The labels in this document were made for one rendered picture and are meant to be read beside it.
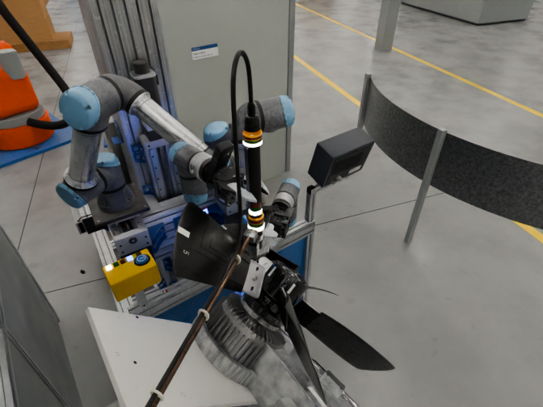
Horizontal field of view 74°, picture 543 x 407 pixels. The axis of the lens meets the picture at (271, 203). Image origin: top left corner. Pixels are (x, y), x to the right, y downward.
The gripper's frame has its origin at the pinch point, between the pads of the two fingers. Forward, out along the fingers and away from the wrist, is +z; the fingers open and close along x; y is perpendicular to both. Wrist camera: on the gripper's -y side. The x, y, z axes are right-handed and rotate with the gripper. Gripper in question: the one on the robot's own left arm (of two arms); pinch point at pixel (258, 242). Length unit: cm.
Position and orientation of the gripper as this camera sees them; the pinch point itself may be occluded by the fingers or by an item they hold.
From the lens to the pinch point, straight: 119.0
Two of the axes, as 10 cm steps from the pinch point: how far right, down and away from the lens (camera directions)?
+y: 9.5, 2.6, -1.7
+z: -3.0, 5.9, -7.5
